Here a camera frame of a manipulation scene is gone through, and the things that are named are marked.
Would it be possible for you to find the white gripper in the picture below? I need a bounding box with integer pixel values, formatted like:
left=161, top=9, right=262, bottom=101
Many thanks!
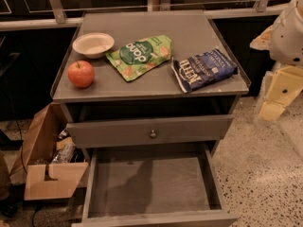
left=250, top=0, right=303, bottom=121

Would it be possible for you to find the blue chip bag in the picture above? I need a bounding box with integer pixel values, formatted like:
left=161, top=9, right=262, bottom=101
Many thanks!
left=171, top=49, right=238, bottom=93

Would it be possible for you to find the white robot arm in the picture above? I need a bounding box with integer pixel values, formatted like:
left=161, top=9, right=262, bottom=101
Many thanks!
left=250, top=0, right=303, bottom=121

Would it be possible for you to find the grey drawer cabinet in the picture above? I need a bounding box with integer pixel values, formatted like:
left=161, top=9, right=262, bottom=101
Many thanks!
left=52, top=10, right=249, bottom=148

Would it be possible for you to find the green snack bag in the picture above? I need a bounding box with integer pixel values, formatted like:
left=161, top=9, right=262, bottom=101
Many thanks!
left=106, top=35, right=172, bottom=82

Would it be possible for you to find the round metal drawer knob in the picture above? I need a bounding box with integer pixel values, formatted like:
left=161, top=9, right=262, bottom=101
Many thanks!
left=150, top=130, right=157, bottom=139

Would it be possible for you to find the open grey middle drawer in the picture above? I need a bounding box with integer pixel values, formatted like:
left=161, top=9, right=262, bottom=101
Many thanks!
left=72, top=143, right=239, bottom=227

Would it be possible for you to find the grey top drawer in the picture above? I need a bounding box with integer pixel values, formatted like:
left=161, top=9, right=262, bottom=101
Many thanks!
left=67, top=114, right=233, bottom=148

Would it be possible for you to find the white paper bowl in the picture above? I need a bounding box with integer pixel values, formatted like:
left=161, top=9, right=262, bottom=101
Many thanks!
left=72, top=32, right=115, bottom=59

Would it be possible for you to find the red apple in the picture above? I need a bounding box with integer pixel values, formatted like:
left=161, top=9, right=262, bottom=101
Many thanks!
left=67, top=61, right=95, bottom=88

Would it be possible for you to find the clutter inside cardboard box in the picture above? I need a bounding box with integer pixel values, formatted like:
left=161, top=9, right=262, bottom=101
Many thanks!
left=51, top=129, right=84, bottom=164

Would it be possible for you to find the brown cardboard box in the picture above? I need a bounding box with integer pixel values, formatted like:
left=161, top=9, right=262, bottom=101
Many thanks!
left=10, top=103, right=89, bottom=201

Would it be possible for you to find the metal railing frame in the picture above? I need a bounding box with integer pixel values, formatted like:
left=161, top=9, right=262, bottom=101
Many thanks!
left=0, top=0, right=291, bottom=31

